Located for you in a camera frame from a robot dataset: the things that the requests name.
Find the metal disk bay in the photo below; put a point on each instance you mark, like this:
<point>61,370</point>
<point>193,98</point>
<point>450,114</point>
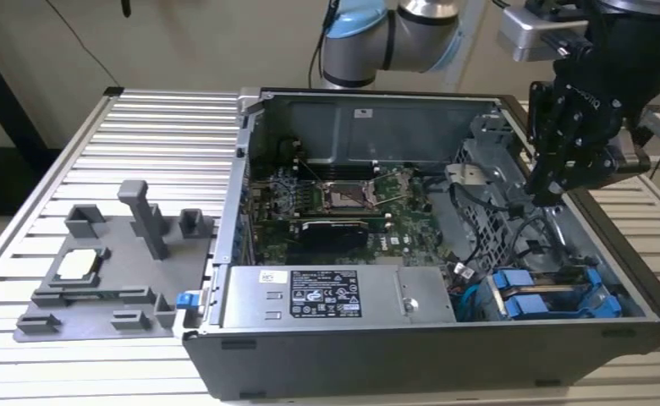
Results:
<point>614,292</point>

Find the black furniture frame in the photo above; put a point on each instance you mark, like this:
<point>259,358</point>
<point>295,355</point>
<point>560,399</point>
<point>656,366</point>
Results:
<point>2,177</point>

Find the silver power supply unit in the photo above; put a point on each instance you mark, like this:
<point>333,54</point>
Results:
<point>251,296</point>

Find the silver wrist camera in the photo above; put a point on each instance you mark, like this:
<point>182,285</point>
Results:
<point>525,29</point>

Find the RAM stick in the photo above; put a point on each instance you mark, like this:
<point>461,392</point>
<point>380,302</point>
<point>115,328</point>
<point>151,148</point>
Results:
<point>105,294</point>

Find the grey parts rack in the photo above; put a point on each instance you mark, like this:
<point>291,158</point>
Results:
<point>121,270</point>

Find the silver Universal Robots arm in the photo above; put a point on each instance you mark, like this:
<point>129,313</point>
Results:
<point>358,51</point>

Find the CPU socket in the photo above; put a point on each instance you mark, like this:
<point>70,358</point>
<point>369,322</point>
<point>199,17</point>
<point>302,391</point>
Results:
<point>344,195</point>

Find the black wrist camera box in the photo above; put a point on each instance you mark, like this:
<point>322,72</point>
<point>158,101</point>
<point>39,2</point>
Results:
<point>626,158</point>

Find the silver CPU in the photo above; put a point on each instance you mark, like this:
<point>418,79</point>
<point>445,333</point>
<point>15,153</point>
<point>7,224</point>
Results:
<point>78,264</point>

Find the green motherboard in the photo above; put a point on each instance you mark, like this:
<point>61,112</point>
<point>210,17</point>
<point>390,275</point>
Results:
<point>409,249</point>

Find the open black PC case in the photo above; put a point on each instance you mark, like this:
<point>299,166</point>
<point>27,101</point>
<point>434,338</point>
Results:
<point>364,363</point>

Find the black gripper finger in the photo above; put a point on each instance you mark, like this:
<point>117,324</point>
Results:
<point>576,160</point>
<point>540,127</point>

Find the small black hanging object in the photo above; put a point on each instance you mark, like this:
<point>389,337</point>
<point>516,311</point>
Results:
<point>126,8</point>

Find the thin locking lever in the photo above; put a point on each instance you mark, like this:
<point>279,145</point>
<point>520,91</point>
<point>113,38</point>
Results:
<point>309,171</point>

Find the black graphics card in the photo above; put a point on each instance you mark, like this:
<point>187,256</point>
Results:
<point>330,237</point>

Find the blue case latch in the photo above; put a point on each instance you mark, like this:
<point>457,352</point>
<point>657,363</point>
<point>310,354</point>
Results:
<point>187,301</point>

